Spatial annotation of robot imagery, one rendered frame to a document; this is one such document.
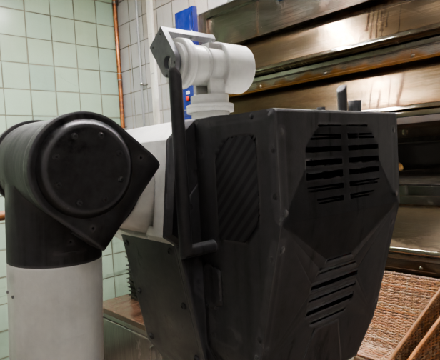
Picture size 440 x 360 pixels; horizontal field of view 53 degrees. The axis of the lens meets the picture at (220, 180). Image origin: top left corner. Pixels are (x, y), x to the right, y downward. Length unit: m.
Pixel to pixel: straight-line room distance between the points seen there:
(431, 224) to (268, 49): 1.06
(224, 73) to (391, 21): 1.32
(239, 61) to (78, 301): 0.35
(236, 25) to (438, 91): 1.08
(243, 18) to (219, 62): 1.76
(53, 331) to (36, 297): 0.04
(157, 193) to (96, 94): 2.64
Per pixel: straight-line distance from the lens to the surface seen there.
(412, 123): 1.62
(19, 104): 2.87
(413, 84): 1.79
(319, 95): 1.99
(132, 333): 2.29
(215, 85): 0.59
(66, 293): 0.45
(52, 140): 0.38
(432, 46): 1.78
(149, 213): 0.47
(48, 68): 2.97
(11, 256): 0.46
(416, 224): 1.81
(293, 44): 2.10
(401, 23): 1.83
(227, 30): 2.41
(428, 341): 1.52
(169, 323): 0.54
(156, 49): 0.60
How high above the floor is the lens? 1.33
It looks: 3 degrees down
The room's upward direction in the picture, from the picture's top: 3 degrees counter-clockwise
